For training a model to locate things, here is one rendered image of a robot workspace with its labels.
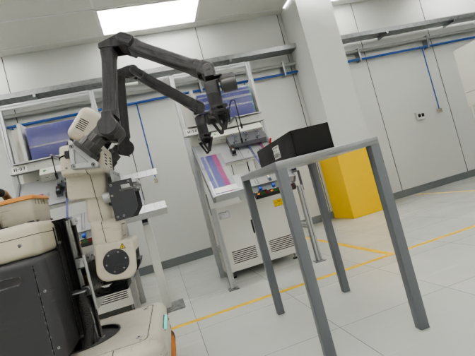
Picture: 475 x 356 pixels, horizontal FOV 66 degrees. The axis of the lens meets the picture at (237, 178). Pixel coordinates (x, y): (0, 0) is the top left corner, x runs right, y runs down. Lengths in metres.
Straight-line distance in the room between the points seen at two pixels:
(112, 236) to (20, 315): 0.41
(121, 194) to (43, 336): 0.57
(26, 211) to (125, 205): 0.38
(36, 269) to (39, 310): 0.14
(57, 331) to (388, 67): 5.58
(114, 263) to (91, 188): 0.32
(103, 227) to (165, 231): 3.18
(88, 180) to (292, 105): 4.00
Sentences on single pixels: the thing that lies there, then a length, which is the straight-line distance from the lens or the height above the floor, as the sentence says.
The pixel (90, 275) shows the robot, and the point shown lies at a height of 0.54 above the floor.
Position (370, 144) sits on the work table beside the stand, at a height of 0.77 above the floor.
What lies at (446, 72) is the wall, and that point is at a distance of 6.80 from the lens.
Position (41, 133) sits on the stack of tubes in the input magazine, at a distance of 3.43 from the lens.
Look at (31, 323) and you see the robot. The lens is 1.56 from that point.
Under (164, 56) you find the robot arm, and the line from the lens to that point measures 1.58.
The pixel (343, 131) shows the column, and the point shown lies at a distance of 4.92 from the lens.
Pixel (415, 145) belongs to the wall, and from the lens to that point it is 6.12.
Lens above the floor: 0.74
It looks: 2 degrees up
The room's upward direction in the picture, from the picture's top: 15 degrees counter-clockwise
